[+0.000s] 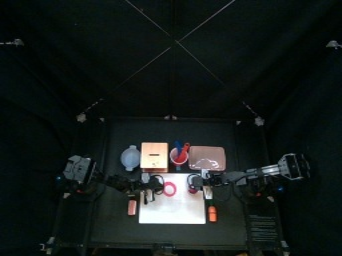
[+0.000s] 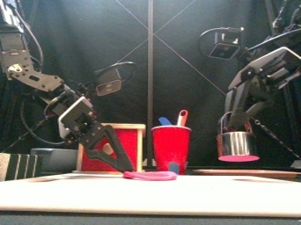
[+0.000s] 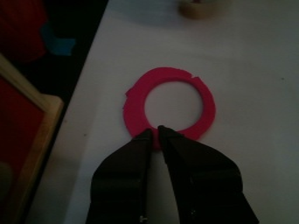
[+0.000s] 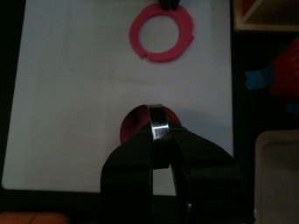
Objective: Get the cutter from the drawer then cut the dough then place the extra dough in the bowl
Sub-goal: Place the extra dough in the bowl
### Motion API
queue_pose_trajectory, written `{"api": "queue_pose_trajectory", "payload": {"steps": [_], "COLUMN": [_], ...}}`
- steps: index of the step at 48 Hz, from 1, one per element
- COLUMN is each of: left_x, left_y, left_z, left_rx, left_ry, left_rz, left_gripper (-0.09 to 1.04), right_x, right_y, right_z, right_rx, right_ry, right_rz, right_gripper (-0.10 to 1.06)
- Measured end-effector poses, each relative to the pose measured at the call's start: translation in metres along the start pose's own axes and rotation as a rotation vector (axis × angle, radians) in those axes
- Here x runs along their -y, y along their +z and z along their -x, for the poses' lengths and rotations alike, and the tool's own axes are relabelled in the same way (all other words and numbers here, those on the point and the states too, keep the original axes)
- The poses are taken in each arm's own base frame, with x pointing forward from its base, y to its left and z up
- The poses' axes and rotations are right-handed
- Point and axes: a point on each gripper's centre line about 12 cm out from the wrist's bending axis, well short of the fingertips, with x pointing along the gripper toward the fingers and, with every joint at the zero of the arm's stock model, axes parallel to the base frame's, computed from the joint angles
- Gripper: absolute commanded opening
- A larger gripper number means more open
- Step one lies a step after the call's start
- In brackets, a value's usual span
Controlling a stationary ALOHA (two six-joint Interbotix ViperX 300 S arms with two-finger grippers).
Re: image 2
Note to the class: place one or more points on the striped black white cloth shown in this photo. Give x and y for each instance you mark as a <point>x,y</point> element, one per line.
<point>18,166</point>

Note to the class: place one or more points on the brown wooden tray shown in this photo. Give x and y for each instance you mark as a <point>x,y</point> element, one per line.
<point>250,173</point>

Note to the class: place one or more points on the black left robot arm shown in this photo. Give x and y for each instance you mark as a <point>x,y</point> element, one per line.
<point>22,66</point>

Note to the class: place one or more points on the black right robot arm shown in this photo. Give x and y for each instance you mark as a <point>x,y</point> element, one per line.
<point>287,26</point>

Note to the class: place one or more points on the red plastic cup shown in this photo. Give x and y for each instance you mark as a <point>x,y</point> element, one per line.
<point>171,148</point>

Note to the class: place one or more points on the white cutting board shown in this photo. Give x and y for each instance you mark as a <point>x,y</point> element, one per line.
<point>156,194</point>

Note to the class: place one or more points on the round metal dough cutter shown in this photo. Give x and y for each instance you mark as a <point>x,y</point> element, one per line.
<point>235,145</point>

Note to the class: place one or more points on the grey blue box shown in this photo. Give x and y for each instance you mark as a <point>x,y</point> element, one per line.
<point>55,159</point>

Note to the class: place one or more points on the wooden drawer box red front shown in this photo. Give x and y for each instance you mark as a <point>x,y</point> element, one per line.
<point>131,146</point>

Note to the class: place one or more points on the vertical metal frame pole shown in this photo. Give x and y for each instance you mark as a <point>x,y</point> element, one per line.
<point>150,73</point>

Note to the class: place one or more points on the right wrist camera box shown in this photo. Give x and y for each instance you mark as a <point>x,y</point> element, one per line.
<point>224,44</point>

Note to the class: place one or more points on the small blue block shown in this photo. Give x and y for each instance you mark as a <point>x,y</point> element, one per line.
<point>174,168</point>

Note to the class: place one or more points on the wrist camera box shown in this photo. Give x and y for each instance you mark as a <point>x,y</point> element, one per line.
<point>224,44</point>
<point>107,83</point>

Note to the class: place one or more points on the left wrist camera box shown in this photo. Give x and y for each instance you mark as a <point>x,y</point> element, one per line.
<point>107,83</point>

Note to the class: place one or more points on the pink cut dough disc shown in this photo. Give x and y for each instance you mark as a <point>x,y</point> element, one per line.
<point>238,158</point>

